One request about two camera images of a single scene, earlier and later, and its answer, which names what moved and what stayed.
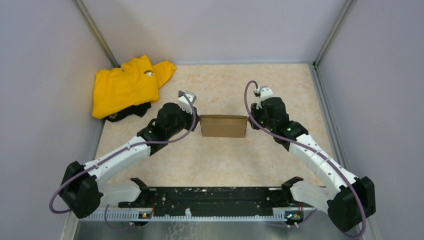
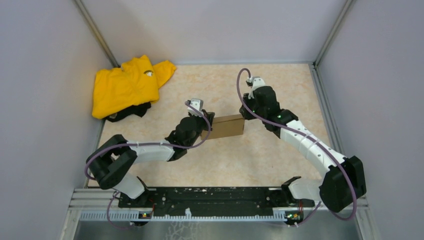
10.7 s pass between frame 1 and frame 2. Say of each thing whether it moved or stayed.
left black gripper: moved
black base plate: stayed
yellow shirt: stayed
